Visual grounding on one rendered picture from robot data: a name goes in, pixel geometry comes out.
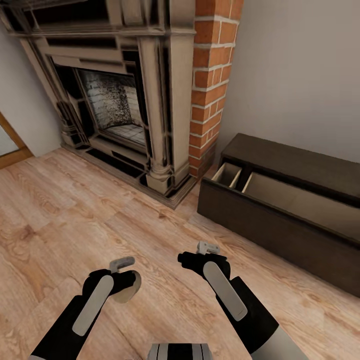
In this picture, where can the wood fireplace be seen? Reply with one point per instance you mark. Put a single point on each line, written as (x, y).
(119, 75)

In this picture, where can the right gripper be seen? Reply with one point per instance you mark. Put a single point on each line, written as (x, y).
(188, 260)

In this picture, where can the cabinet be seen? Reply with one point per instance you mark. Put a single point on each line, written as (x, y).
(300, 205)

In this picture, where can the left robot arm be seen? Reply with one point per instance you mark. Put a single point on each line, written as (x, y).
(67, 336)

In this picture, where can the door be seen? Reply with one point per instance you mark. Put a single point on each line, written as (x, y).
(12, 148)

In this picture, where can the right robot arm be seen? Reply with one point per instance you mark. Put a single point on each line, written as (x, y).
(261, 334)

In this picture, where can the pillar candle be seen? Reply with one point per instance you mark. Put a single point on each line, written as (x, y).
(127, 294)

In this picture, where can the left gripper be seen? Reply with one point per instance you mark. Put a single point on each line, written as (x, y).
(126, 280)

